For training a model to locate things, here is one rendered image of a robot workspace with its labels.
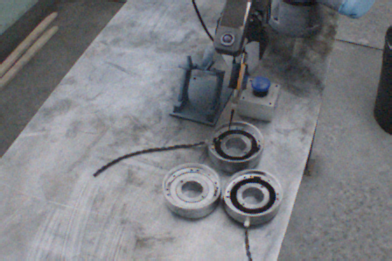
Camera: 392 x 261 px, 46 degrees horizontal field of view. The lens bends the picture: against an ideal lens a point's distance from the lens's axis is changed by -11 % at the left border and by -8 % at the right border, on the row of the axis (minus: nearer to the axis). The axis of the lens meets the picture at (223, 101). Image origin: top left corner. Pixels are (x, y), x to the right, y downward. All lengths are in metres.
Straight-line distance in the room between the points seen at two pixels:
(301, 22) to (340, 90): 1.14
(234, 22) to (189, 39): 0.44
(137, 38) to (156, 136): 0.35
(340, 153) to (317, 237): 0.43
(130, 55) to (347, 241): 1.05
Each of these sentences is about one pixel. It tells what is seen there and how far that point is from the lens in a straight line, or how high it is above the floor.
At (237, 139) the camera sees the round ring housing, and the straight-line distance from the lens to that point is 0.98.
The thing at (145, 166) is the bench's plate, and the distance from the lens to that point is 0.98.
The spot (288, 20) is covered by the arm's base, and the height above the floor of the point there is 0.84.
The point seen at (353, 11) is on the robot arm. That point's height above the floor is 0.95.
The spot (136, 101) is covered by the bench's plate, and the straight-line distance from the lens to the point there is 1.11.
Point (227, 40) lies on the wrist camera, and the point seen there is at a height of 1.06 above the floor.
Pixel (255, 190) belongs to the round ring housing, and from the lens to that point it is 0.91.
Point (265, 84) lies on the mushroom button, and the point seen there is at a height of 0.87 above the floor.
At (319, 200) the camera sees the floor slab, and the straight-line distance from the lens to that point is 1.93.
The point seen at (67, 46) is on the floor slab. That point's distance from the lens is 2.73.
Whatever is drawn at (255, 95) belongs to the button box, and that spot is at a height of 0.85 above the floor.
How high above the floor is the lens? 1.55
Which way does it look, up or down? 43 degrees down
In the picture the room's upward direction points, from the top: straight up
